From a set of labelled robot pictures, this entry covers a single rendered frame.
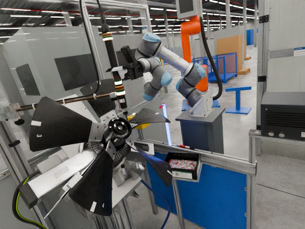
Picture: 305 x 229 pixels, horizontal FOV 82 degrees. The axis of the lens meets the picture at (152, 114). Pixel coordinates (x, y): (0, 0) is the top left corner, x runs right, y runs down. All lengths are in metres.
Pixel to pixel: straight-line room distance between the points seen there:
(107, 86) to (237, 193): 1.04
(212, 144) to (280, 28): 1.45
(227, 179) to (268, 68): 1.50
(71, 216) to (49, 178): 1.00
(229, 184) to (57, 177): 0.99
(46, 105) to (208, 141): 1.07
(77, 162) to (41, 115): 0.26
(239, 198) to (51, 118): 1.17
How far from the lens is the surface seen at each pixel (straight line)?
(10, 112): 1.16
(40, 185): 0.86
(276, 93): 0.99
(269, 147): 2.75
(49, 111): 0.84
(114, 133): 0.81
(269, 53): 2.39
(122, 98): 0.89
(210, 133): 1.38
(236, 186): 1.29
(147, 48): 1.32
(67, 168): 0.89
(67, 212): 1.79
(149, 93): 1.06
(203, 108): 1.37
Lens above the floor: 1.52
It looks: 19 degrees down
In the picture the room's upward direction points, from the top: 11 degrees counter-clockwise
